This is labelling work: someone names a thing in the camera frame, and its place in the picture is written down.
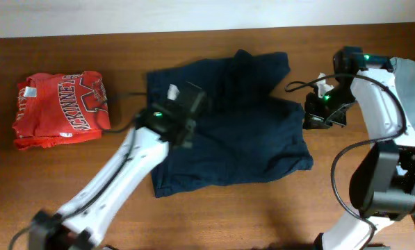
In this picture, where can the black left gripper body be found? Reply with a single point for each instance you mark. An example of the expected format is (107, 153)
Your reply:
(193, 126)

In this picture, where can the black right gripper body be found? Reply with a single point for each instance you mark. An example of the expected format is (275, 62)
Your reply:
(330, 108)

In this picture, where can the navy blue shorts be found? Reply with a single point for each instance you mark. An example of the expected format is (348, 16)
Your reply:
(244, 135)

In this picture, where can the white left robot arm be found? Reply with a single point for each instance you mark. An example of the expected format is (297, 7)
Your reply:
(82, 222)

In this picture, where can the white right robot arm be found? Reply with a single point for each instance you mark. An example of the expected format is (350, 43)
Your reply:
(382, 188)

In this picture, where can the folded red t-shirt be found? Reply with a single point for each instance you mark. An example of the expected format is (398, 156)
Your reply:
(58, 109)

